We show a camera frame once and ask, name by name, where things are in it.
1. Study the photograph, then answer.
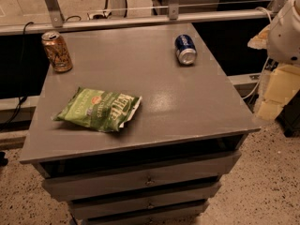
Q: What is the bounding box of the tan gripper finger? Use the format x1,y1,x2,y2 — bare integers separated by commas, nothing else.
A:
247,25,270,50

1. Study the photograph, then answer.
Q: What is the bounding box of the blue pepsi can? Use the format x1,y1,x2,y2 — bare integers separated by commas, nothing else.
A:
174,35,197,66

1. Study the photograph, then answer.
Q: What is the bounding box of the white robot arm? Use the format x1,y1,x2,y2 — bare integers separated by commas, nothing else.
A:
247,0,300,65

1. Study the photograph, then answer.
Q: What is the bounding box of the orange patterned drink can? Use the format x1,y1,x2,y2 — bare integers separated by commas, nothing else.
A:
41,31,73,72

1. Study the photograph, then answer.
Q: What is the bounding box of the grey drawer cabinet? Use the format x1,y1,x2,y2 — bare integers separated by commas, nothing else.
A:
19,22,263,225

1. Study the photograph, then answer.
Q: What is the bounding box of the white power strip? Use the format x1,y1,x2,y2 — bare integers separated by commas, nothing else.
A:
87,11,112,20

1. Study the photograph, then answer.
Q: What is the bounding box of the green kettle chips bag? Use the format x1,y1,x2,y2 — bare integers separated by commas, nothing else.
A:
53,87,142,132

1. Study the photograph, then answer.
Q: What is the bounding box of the bottom grey drawer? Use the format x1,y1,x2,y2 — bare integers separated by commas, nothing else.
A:
82,200,208,225

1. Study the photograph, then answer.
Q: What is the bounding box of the grey drawer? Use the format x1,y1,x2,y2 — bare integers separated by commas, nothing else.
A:
69,182,220,219
42,150,241,202
82,200,208,225

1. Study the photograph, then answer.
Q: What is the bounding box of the middle grey drawer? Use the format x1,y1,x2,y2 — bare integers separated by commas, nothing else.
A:
69,182,220,219

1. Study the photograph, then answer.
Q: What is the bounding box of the top grey drawer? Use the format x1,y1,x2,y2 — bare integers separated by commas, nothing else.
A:
42,150,241,202

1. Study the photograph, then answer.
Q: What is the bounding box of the white cable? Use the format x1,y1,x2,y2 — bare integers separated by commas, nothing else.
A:
241,6,274,101

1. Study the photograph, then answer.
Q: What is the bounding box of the metal rail frame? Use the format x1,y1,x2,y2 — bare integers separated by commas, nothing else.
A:
0,0,287,36

